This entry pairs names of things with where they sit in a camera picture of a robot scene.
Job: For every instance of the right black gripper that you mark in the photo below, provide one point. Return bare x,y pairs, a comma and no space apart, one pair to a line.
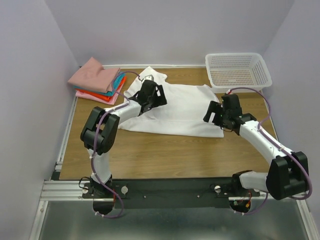
215,107

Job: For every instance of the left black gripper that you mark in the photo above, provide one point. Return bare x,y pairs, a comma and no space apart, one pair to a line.
160,100

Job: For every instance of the white t shirt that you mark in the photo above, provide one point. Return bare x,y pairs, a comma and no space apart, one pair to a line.
182,115

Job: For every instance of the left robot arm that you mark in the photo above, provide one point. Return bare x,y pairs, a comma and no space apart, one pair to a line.
99,133

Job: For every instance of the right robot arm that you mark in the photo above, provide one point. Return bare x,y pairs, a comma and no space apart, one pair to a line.
288,174

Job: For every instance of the teal folded shirt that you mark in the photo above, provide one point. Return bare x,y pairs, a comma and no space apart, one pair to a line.
118,82

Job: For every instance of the white plastic basket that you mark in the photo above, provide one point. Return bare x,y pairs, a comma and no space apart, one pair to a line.
232,70

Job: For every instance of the orange folded shirt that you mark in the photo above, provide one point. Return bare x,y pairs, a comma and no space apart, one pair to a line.
105,98

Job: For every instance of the dusty pink folded shirt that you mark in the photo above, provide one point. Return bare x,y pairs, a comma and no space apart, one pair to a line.
93,76

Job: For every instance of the light pink folded shirt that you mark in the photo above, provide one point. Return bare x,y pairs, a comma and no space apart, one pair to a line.
85,94

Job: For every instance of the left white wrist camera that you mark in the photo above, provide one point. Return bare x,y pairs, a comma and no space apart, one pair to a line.
149,77

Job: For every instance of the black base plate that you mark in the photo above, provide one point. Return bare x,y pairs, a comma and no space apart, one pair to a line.
166,193

